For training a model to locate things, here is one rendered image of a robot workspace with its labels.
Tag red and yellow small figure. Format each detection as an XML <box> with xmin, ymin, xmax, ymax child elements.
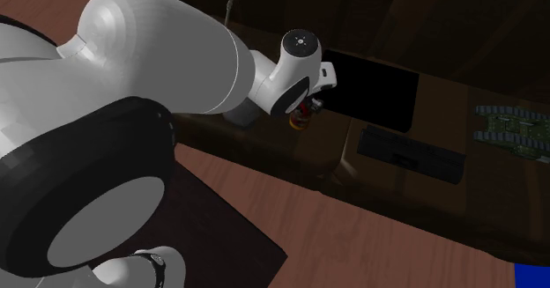
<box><xmin>288</xmin><ymin>98</ymin><xmax>324</xmax><ymax>130</ymax></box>

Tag black monitor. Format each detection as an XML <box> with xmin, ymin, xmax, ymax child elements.
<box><xmin>319</xmin><ymin>48</ymin><xmax>420</xmax><ymax>134</ymax></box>

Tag grey box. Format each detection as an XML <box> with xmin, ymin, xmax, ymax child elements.
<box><xmin>222</xmin><ymin>97</ymin><xmax>263</xmax><ymax>129</ymax></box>

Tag black keyboard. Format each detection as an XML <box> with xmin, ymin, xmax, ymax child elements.
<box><xmin>356</xmin><ymin>124</ymin><xmax>468</xmax><ymax>186</ymax></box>

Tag brown wooden desk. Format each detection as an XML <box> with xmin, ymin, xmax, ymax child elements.
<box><xmin>174</xmin><ymin>15</ymin><xmax>550</xmax><ymax>268</ymax></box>

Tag dark robot stand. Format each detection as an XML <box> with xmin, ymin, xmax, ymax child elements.
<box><xmin>87</xmin><ymin>143</ymin><xmax>288</xmax><ymax>288</ymax></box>

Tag green toy tank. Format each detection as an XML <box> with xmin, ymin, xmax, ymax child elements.
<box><xmin>473</xmin><ymin>105</ymin><xmax>550</xmax><ymax>165</ymax></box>

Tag blue block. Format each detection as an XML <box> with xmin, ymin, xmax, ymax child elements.
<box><xmin>513</xmin><ymin>262</ymin><xmax>550</xmax><ymax>288</ymax></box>

